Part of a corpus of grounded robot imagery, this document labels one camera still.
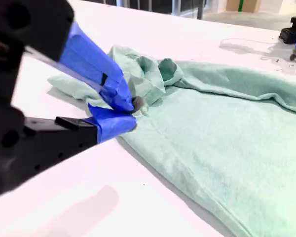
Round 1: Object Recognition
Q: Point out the pale green T-shirt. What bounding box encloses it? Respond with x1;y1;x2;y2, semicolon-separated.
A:
47;44;296;237

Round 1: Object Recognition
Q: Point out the brown cardboard box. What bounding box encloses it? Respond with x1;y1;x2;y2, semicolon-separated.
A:
226;0;258;12

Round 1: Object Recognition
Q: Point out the dark table frame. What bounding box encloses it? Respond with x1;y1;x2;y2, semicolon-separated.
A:
115;0;206;20

